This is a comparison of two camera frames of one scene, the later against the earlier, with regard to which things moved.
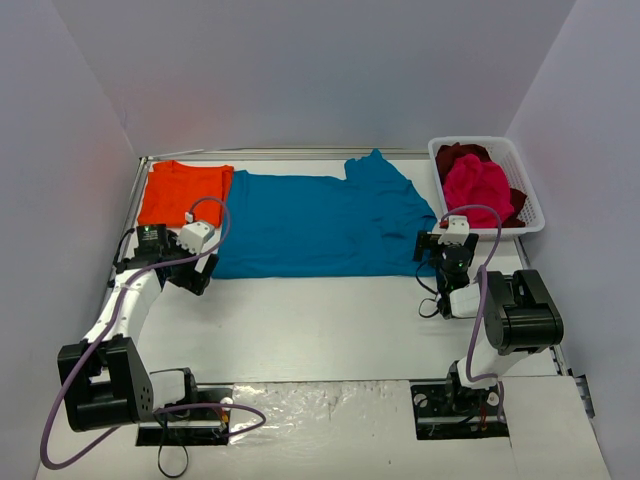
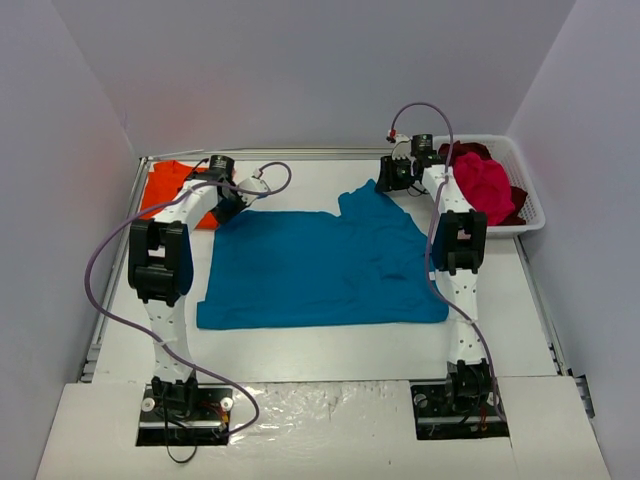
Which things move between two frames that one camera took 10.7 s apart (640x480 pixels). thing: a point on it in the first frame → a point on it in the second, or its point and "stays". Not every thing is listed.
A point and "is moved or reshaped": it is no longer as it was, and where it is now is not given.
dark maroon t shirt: (447, 154) stays
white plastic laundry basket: (504, 155) stays
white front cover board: (344, 431) stays
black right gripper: (427, 245) → (391, 176)
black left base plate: (204, 421) stays
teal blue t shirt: (285, 225) is moved or reshaped
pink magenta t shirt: (474, 182) stays
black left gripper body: (198, 275) → (226, 209)
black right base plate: (446, 409) stays
